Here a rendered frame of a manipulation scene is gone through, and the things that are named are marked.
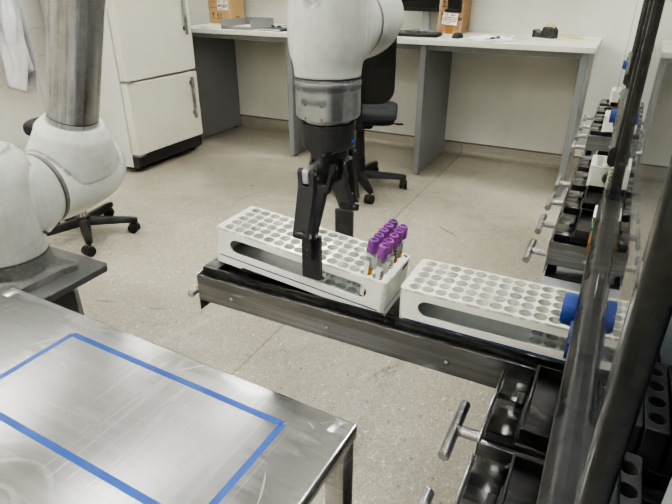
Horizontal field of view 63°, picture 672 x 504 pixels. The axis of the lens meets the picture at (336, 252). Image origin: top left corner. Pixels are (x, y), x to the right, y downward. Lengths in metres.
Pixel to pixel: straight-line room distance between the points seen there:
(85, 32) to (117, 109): 2.95
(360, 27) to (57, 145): 0.73
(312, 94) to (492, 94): 3.63
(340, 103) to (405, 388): 1.34
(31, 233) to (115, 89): 2.95
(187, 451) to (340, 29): 0.51
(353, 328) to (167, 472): 0.35
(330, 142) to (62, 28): 0.62
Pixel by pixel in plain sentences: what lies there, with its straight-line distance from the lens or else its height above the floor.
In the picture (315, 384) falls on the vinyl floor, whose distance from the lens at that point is 1.92.
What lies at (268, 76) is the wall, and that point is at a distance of 5.07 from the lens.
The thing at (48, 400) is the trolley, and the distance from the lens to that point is 0.72.
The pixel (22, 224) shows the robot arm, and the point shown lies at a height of 0.83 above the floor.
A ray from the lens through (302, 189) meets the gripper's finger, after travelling 0.74.
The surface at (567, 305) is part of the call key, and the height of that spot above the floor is 0.99.
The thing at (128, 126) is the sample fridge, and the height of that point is 0.33.
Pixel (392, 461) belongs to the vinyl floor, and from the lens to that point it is 1.69.
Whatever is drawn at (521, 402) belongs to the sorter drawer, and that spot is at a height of 0.83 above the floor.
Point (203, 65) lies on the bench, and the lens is 4.85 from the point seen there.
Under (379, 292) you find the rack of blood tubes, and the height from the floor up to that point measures 0.85.
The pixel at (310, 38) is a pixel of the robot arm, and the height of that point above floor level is 1.18.
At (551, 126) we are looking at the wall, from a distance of 4.29.
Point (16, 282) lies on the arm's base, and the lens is 1.21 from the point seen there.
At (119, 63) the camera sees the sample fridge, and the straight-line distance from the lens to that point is 4.00.
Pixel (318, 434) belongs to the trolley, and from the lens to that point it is 0.60.
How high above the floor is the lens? 1.25
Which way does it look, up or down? 27 degrees down
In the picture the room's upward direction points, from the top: straight up
